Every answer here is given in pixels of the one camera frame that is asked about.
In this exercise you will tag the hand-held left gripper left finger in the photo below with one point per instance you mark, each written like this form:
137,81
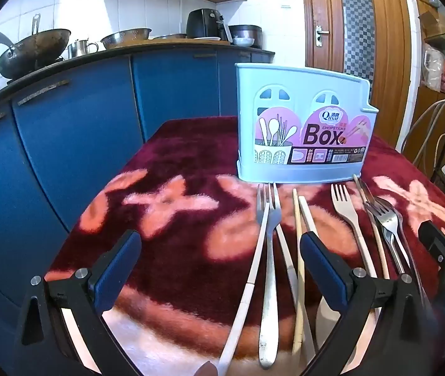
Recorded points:
116,266

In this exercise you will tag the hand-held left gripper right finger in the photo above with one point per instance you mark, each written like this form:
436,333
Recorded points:
324,266

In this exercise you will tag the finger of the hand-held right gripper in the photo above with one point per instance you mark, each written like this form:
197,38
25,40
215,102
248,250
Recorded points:
436,243

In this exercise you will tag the steel fork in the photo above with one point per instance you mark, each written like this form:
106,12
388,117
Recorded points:
267,301
377,211
397,235

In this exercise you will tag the light blue utensil holder box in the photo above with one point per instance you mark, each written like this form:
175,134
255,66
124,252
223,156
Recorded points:
285,86

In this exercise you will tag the red floral plush blanket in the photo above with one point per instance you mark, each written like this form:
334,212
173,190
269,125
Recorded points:
191,250

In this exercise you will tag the wooden shelf unit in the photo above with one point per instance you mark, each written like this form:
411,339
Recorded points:
430,102

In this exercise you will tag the blue kitchen base cabinets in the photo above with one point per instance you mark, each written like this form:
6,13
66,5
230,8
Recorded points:
69,145

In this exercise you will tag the clear plastic bag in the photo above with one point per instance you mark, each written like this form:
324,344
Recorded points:
434,64

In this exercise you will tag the wooden door with glass panel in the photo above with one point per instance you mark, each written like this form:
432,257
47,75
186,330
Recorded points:
324,86

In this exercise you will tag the cardboard box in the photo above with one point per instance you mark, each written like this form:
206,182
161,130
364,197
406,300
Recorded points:
434,21

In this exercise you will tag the dark wok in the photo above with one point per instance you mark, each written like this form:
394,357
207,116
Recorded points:
34,53

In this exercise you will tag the steel basin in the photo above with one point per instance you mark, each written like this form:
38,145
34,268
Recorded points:
169,36

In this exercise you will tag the white bowl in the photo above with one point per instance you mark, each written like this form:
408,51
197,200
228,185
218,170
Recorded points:
243,41

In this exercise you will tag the dark rice cooker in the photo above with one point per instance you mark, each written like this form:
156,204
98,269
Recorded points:
248,31

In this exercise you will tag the black air fryer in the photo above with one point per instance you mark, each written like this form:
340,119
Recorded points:
205,23

